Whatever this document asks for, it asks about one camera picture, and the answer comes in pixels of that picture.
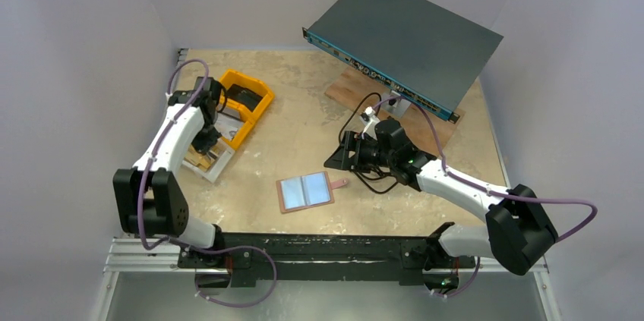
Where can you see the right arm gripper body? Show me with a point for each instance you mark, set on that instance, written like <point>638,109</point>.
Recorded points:
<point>354,149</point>

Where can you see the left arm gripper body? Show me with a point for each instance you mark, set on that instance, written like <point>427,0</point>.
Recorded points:
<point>206,136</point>

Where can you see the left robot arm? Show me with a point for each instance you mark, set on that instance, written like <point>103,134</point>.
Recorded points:
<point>148,196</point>

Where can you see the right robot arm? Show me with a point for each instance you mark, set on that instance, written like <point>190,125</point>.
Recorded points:
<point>516,231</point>

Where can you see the grey credit cards in bin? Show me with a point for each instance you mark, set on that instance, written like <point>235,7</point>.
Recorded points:
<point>228,126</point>

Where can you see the yellow bin with cards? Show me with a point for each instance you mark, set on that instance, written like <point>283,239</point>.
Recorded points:
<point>242,114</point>

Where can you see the yellow cards in white bin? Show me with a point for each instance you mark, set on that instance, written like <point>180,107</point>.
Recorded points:
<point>203,162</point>

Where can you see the black item in bin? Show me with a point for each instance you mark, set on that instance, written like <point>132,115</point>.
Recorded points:
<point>244,96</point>

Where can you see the grey socket box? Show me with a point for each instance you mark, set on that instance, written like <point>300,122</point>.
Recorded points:
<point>396,105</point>

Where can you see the yellow bin with black item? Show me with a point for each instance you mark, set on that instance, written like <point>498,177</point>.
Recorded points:
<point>231,77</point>

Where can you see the wooden board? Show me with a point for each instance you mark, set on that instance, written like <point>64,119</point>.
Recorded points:
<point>351,87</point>

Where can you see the white plastic bin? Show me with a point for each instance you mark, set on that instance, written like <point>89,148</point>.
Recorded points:
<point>225,154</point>

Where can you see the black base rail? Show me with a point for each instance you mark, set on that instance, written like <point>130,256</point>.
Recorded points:
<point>439,273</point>

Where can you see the aluminium frame rail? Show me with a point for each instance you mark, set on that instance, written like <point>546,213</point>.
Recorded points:
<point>129,254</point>

